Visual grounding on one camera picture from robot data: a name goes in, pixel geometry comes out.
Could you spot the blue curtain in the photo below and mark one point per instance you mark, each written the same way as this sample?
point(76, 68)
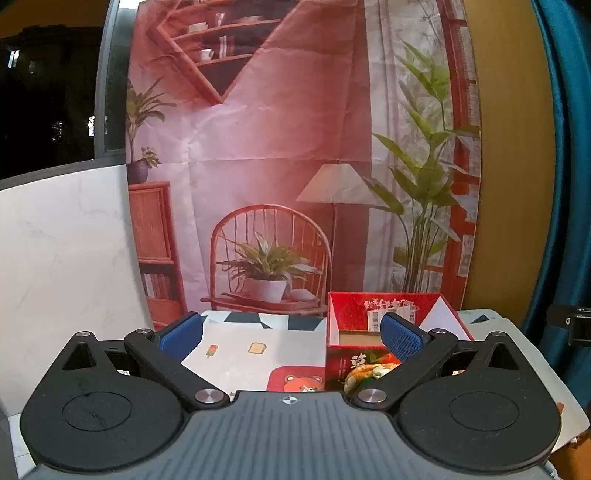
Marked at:
point(572, 184)

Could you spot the grey window frame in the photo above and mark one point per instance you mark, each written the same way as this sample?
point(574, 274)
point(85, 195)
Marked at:
point(104, 92)

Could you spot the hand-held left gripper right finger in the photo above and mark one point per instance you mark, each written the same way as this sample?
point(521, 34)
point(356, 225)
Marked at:
point(402, 337)

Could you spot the black clamp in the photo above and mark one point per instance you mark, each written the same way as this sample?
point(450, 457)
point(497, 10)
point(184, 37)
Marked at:
point(570, 323)

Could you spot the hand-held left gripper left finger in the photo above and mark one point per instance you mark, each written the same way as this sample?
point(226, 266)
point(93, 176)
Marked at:
point(181, 334)

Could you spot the white marble board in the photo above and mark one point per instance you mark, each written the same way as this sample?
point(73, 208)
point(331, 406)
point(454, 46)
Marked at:
point(69, 254)

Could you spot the room scene wall poster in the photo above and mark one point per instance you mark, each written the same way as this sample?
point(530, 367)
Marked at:
point(277, 138)

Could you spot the printed cartoon tablecloth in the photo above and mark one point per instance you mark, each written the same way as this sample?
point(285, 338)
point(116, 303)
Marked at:
point(240, 364)

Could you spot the red strawberry print box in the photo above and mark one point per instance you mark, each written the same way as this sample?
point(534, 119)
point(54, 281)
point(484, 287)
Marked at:
point(351, 314)

